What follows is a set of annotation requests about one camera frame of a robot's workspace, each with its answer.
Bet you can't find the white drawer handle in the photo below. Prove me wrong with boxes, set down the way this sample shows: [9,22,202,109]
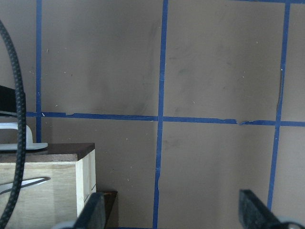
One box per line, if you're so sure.
[0,123,48,151]

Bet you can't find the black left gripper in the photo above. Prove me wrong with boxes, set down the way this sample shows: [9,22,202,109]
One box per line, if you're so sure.
[0,86,17,117]

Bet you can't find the grey orange handled scissors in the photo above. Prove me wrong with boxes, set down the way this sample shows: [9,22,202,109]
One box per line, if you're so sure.
[0,177,51,195]

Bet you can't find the wooden drawer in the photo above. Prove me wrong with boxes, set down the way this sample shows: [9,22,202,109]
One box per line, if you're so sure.
[0,142,97,229]

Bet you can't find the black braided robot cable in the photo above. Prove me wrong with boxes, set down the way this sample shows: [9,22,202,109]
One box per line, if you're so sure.
[0,20,26,229]

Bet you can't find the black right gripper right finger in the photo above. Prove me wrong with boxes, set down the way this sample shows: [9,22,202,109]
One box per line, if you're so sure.
[238,189,304,229]

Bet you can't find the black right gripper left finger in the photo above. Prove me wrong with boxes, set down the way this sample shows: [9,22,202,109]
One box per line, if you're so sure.
[52,193,105,229]

